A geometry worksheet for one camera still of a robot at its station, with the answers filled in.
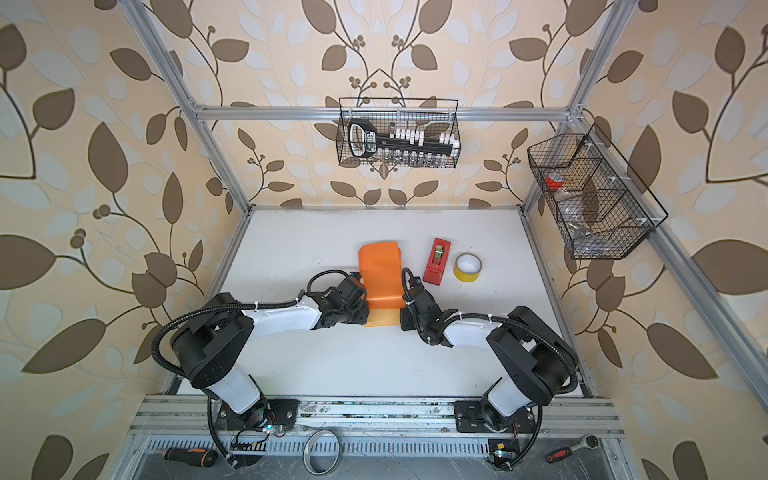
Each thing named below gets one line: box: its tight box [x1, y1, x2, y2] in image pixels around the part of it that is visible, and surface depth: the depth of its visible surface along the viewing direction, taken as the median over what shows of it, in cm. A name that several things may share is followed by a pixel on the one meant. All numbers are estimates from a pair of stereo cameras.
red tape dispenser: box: [422, 238, 452, 286], surface depth 101 cm
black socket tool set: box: [348, 119, 460, 160], surface depth 86 cm
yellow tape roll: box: [453, 252, 483, 283], surface depth 104 cm
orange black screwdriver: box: [164, 448, 218, 468], surface depth 69 cm
